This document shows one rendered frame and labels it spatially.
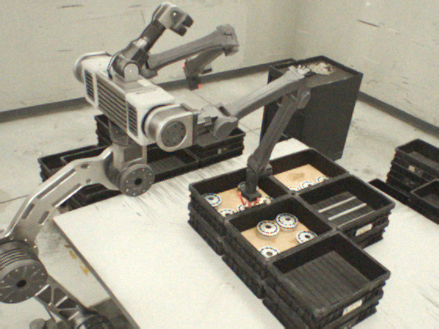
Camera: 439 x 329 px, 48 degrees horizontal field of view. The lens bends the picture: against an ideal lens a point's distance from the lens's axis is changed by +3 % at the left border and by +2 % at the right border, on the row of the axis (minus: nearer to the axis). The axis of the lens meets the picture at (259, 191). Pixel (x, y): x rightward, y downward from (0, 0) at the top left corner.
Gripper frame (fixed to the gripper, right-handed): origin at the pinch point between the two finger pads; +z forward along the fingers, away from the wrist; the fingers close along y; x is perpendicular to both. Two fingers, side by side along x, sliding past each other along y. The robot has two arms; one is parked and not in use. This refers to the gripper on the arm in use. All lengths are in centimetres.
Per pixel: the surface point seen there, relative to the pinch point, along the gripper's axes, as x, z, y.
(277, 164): -35.6, -3.2, 19.6
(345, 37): -327, 15, 229
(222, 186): -0.4, 0.2, 20.8
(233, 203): 0.0, 4.2, 10.6
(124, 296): 63, 19, -4
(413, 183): -166, 41, 9
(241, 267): 18.7, 11.4, -21.9
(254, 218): 3.5, -0.9, -9.2
